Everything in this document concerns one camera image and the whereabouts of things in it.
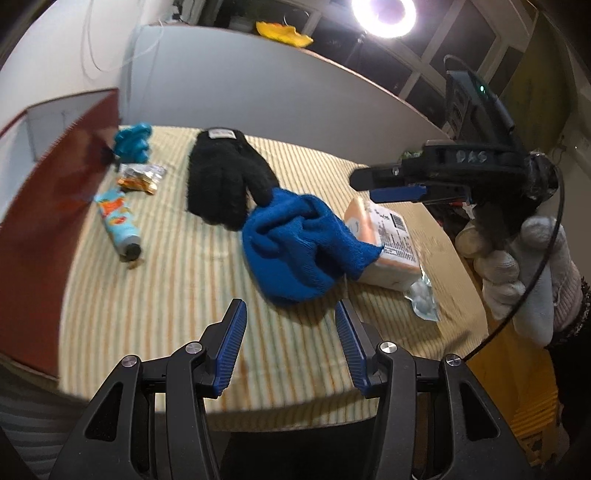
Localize yellow fruit bowl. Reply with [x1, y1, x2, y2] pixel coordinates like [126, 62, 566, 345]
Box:
[256, 21, 315, 48]

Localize white cable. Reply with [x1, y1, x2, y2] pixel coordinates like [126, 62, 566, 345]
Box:
[82, 0, 168, 73]

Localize fruit print hand cream tube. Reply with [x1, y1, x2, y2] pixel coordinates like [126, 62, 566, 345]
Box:
[93, 188, 143, 260]

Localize striped table cloth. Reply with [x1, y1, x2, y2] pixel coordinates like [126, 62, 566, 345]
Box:
[59, 124, 490, 426]

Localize orange packet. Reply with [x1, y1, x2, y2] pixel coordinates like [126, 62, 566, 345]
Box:
[344, 196, 424, 291]

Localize crumpled snack wrapper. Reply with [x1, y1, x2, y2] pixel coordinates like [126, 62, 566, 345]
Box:
[116, 162, 167, 196]

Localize black knit glove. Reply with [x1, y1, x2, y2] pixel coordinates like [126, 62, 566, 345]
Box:
[185, 127, 280, 232]

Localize person's right forearm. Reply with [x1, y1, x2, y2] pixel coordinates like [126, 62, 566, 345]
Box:
[542, 277, 591, 444]

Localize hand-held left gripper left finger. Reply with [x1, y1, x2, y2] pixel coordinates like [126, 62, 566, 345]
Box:
[51, 298, 248, 480]

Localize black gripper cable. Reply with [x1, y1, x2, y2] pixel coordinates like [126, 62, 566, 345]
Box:
[463, 164, 567, 364]

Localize yellow stool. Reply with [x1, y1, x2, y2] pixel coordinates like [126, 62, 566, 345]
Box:
[466, 330, 570, 459]

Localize person's right hand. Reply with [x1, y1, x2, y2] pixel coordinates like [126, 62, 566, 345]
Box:
[455, 216, 583, 346]

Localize dark red cardboard box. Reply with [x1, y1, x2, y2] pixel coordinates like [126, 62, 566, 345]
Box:
[0, 88, 122, 380]

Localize blue knit cloth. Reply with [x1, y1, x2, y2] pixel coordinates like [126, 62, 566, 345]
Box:
[242, 187, 384, 306]

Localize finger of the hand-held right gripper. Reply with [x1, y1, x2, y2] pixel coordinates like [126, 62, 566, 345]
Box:
[349, 162, 432, 191]
[370, 183, 429, 204]

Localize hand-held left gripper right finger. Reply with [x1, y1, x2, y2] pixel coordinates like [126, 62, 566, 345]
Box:
[335, 299, 551, 480]

